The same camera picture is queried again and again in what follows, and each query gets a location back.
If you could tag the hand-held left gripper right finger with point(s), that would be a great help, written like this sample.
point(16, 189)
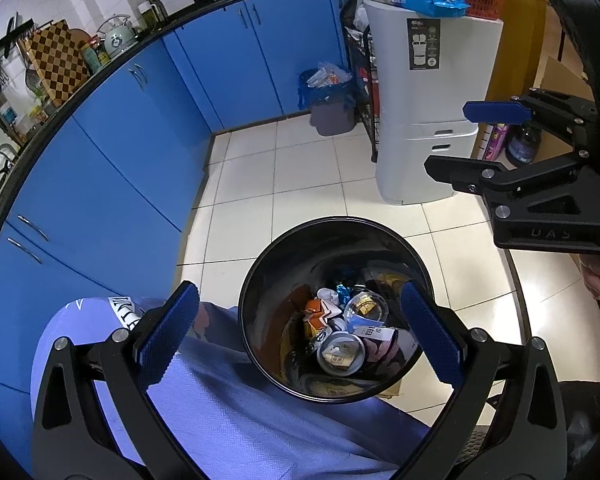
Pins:
point(432, 335)

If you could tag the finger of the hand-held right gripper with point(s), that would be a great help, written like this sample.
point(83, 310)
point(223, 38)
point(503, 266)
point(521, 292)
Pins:
point(495, 111)
point(510, 175)

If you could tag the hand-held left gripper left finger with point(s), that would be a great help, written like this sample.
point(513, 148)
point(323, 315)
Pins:
point(167, 330)

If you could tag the torn blue white carton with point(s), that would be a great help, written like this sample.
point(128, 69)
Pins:
point(372, 332)

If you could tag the trash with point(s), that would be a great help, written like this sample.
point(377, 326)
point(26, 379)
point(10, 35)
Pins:
point(340, 355)

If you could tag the blue foil wrapper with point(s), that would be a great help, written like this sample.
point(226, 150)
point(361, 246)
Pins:
point(344, 292)

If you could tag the black round trash bin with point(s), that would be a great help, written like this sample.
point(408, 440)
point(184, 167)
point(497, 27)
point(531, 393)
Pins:
point(280, 270)

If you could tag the person's right hand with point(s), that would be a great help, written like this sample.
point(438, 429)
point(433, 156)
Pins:
point(592, 275)

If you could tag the dark jug with blue label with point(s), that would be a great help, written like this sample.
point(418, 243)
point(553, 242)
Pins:
point(522, 147)

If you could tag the purple packet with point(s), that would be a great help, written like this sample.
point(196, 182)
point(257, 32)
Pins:
point(495, 142)

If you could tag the brown cardboard box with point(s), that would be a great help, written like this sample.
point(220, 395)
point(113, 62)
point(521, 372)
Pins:
point(555, 80)

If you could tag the blue crinkled snack bag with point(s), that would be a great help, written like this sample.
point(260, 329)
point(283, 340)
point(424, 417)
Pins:
point(442, 2)

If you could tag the grey bin with blue bag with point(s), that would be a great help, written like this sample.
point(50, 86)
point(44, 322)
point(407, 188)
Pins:
point(332, 117)

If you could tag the blue lower kitchen cabinets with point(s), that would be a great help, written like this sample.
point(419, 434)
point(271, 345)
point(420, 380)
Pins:
point(130, 160)

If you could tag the black kitchen countertop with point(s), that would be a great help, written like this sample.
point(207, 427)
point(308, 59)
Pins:
point(27, 156)

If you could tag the checkered wooden cutting board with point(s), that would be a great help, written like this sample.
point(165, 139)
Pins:
point(55, 62)

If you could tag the pale green kettle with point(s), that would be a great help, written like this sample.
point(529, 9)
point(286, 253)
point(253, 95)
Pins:
point(119, 40)

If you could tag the dark glass bottle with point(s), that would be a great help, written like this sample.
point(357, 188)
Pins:
point(157, 10)

